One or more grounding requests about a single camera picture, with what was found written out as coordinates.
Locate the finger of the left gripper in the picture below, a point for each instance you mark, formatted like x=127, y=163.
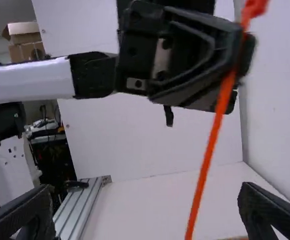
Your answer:
x=197, y=97
x=229, y=45

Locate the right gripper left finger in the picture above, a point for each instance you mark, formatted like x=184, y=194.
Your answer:
x=17, y=213

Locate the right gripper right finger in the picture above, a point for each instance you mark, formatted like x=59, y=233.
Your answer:
x=259, y=205

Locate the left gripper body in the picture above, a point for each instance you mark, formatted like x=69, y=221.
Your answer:
x=134, y=50

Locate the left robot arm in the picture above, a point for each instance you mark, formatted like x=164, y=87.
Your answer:
x=35, y=77

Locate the silver rails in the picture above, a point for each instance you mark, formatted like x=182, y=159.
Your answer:
x=77, y=205

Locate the cardboard box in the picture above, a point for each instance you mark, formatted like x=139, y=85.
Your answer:
x=22, y=47

